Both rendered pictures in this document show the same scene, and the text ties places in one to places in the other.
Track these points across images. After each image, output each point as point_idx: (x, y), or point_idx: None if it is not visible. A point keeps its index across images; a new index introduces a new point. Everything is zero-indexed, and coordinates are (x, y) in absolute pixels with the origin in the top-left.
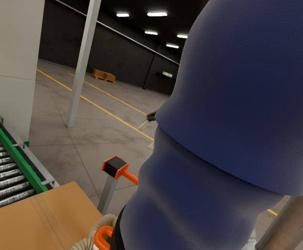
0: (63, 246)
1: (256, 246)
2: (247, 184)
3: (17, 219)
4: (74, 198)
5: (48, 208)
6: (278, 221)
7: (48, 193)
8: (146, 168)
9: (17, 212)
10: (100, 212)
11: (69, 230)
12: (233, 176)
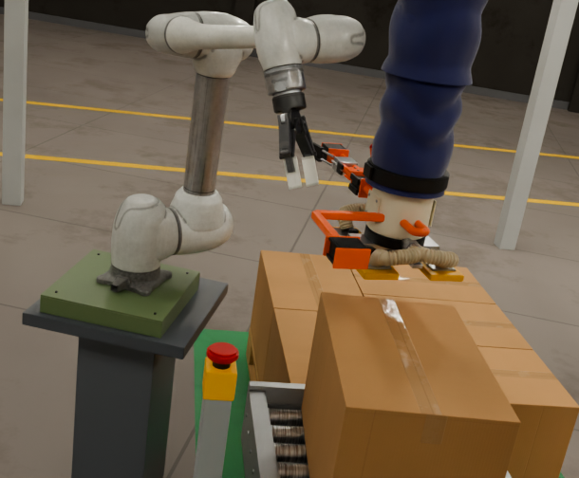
0: (407, 349)
1: (200, 193)
2: None
3: (459, 395)
4: (365, 381)
5: (414, 389)
6: (213, 138)
7: (407, 407)
8: (457, 116)
9: (460, 403)
10: (333, 350)
11: (393, 357)
12: None
